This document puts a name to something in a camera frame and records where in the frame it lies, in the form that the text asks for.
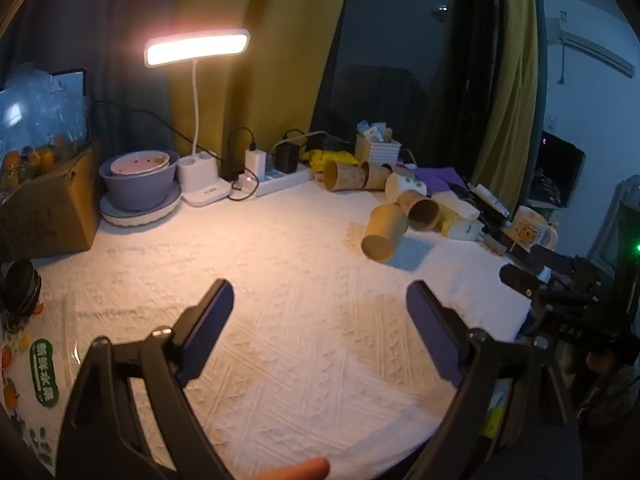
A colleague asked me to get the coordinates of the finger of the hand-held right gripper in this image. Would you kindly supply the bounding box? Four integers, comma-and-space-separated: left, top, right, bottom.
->
530, 245, 581, 275
499, 262, 546, 302

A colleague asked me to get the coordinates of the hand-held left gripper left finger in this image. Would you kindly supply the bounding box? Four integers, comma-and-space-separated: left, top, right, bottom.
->
55, 278, 236, 480

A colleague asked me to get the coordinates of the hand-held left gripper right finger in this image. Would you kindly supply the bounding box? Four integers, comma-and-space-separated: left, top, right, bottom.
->
400, 281, 583, 480

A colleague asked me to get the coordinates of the brown paper cup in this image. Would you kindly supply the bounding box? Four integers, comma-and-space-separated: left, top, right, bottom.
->
322, 160, 368, 192
361, 161, 393, 191
361, 203, 410, 263
395, 190, 442, 232

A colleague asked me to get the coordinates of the white paper cup green print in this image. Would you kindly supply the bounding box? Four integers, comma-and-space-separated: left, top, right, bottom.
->
384, 172, 428, 204

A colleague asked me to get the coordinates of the person's left hand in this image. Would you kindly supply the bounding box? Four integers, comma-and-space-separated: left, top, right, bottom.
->
254, 457, 332, 480

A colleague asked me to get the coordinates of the cartoon print mug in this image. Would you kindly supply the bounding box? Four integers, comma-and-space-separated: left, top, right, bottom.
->
509, 206, 559, 252

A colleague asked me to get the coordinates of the white tube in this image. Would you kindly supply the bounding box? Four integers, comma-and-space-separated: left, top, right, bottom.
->
472, 183, 511, 217

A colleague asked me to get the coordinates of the yellow tissue pack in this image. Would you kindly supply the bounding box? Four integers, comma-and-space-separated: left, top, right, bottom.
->
431, 194, 484, 242

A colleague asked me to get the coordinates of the white textured table cloth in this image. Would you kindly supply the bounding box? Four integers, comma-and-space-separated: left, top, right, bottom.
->
36, 177, 532, 477

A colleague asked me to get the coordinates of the purple cloth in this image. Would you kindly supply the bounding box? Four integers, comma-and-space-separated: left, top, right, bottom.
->
412, 166, 469, 196

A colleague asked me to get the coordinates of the white scalloped plate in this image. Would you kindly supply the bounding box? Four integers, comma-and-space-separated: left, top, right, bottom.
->
100, 180, 183, 228

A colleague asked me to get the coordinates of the yellow curtain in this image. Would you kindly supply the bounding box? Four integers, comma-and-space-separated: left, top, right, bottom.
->
471, 0, 547, 212
169, 0, 355, 182

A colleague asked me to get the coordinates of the purple bowl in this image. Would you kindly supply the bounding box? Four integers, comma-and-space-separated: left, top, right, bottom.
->
98, 150, 180, 212

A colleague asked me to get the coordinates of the white power strip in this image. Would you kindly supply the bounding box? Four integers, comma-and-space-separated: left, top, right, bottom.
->
232, 165, 315, 198

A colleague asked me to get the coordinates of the white charger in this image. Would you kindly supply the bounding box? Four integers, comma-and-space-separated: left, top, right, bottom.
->
245, 149, 268, 181

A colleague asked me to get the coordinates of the fruit print plastic bag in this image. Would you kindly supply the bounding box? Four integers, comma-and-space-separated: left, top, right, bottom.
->
0, 305, 77, 477

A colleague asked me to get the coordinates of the pink rimmed plate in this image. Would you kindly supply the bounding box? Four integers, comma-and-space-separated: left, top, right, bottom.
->
110, 151, 171, 177

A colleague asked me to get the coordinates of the white woven basket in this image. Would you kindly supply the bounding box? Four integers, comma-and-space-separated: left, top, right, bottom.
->
355, 121, 402, 165

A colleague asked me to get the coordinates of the black charger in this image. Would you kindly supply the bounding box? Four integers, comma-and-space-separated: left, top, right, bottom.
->
276, 142, 300, 173

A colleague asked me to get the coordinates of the black round pouch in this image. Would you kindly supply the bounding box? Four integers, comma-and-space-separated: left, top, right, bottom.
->
0, 259, 42, 332

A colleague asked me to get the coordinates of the cardboard box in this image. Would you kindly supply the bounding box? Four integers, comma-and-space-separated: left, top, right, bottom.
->
0, 147, 101, 263

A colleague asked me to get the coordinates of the yellow cloth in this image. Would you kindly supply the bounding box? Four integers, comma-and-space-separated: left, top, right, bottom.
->
304, 149, 359, 174

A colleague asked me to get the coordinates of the white air conditioner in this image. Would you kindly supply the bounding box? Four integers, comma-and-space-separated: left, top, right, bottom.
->
546, 29, 637, 79

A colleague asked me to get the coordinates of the clear bag of oranges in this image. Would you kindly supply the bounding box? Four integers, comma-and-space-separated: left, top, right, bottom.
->
0, 62, 92, 201

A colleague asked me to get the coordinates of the dark screen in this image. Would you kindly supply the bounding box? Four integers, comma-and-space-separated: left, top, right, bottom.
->
50, 67, 91, 111

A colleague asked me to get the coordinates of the white desk lamp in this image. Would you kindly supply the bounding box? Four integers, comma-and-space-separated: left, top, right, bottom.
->
145, 29, 250, 207

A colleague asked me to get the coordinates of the dark curtain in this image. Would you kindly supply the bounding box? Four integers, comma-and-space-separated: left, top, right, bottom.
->
0, 0, 177, 161

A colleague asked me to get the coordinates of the black cable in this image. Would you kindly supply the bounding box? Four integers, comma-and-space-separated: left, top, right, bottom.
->
226, 127, 260, 202
91, 101, 223, 181

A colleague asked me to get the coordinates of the white cable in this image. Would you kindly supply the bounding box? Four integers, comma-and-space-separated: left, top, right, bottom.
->
270, 131, 328, 157

